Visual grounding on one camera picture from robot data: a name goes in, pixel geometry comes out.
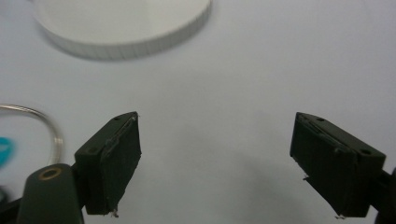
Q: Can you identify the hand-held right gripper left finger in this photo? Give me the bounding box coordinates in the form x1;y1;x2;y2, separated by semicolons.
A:
74;111;143;217

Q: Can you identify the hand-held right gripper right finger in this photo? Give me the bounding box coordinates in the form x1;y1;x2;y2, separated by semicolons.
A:
290;111;387;219

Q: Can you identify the silver metal key ring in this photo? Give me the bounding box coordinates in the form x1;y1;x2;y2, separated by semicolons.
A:
0;104;64;166

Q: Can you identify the teal plastic tag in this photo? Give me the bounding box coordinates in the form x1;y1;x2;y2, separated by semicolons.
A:
0;136;16;170

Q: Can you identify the white round ribbed lid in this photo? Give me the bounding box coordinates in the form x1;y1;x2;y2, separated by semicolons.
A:
32;0;214;62

